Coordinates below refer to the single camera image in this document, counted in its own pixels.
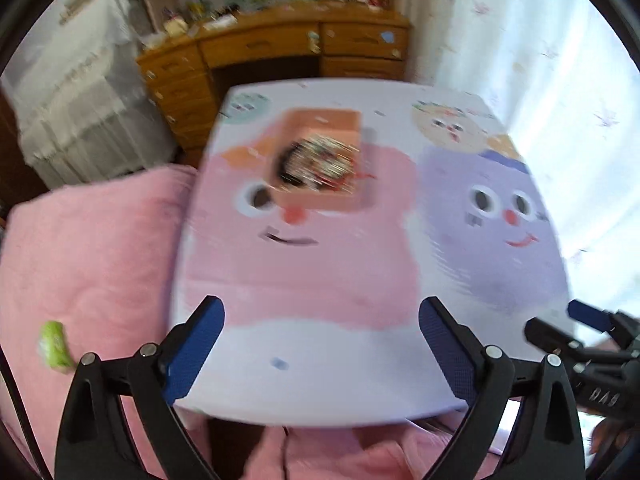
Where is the pink jewelry tray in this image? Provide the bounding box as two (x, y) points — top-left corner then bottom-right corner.
(265, 107), (367, 212)

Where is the green small object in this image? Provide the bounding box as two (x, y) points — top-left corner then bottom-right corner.
(39, 321), (76, 373)

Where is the wooden desk with drawers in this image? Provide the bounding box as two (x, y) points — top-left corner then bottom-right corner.
(137, 1), (411, 167)

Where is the cream mug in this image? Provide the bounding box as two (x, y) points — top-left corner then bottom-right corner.
(163, 16), (190, 38)

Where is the white floral curtain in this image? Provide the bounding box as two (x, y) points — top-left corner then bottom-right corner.
(396, 0), (639, 313)

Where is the white lace cloth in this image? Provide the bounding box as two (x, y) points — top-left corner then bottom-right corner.
(6, 0), (177, 188)

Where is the black bead bracelet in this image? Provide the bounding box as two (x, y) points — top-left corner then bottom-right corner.
(275, 142), (321, 191)

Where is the cartoon printed table cover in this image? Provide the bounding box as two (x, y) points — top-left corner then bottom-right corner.
(171, 79), (568, 427)

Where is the red string bangle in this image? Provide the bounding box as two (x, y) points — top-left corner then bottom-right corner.
(316, 151), (375, 193)

